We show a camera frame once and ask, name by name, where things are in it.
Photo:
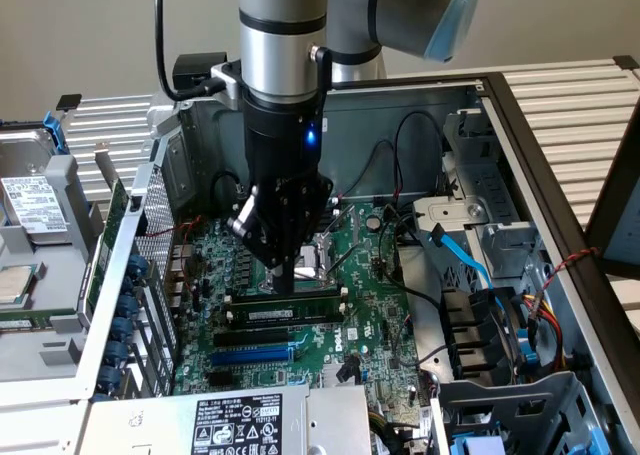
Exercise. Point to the blue plastic slot clip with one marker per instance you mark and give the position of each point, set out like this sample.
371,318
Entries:
121,328
128,305
136,265
116,351
108,377

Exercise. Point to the silver metal disk bay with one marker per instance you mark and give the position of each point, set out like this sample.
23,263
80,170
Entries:
500,215

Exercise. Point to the blue expansion slot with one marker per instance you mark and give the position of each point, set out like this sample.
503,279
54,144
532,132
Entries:
250,358

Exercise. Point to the grey metal drive cage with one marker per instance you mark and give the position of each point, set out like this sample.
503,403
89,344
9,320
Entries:
500,400

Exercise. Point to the open PC case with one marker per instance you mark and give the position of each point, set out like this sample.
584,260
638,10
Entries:
380,125

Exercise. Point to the long black expansion slot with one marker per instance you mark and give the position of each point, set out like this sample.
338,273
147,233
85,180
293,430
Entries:
250,339

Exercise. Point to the green motherboard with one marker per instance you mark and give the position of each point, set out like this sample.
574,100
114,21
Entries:
370,295

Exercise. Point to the black box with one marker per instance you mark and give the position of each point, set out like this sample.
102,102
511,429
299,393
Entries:
192,67

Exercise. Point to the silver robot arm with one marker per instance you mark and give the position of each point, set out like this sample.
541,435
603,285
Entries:
280,35

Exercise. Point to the green graphics card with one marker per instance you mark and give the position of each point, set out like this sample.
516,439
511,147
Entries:
117,200

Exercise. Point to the silver hard disk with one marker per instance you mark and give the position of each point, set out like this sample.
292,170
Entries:
35,205

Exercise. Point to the blue plastic disk carrier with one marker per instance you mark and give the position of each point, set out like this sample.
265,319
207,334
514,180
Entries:
55,135

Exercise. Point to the silver chipset heat sink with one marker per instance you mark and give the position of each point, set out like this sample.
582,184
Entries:
330,375

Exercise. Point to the silver CPU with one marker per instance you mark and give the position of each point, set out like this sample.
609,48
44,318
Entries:
12,285

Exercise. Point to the black table end cap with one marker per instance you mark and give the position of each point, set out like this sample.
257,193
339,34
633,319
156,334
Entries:
626,61
69,101

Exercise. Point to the green RAM stick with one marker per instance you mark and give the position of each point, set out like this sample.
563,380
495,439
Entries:
310,309
25,324

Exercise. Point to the short black expansion slot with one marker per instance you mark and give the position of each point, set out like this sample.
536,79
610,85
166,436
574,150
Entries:
221,380

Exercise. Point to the silver power supply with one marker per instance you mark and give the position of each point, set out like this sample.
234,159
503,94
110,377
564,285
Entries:
150,420

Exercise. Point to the round coin battery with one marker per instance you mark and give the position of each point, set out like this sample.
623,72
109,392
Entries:
372,221

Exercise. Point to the grey parts rack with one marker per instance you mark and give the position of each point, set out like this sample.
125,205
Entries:
62,195

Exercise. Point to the CPU socket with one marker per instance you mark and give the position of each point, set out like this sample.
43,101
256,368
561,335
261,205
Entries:
322,260

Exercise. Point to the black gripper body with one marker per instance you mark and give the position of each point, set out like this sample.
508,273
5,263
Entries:
280,145

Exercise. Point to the dark leaning side panel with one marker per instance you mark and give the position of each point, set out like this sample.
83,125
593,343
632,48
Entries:
600,210

